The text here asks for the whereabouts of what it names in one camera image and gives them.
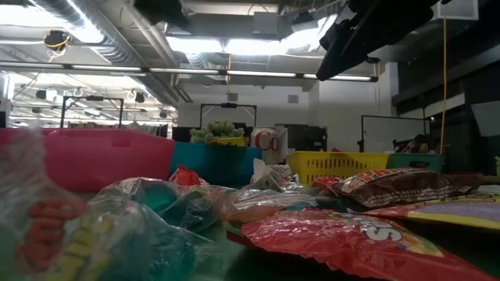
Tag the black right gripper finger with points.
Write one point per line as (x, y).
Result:
(336, 35)
(351, 54)

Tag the yellow Sour Patch Kids packet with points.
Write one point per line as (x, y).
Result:
(461, 210)
(230, 141)

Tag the small red candy packet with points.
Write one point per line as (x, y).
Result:
(326, 183)

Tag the white red candy wrapper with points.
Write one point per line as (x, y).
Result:
(273, 173)

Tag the grey square air vent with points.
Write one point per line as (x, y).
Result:
(232, 97)
(293, 98)

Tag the black cabinet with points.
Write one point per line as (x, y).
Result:
(308, 138)

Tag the long LED light bar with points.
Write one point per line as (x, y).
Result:
(234, 72)

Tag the yellow plastic basket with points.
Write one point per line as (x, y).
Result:
(343, 166)

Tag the teal plastic bin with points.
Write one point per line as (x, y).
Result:
(414, 161)

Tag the artificial green succulent plant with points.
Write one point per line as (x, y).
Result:
(218, 130)

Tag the brown PayDay packet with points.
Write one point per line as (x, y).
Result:
(402, 189)

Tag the pink plastic bin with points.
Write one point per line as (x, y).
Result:
(97, 160)

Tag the blue plastic bin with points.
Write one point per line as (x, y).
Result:
(218, 164)

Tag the clear orange gummy bag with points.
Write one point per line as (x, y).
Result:
(258, 207)

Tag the clear blue gummy bag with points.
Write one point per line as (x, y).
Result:
(156, 195)

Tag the red Skittles packet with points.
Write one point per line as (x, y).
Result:
(340, 242)

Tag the clear gummy rings bag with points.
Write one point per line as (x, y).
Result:
(51, 234)

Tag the white board black frame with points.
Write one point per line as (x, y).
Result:
(390, 134)

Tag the black hanging camera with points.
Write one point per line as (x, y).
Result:
(56, 39)

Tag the black metal rig frame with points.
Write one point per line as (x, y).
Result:
(93, 98)
(228, 105)

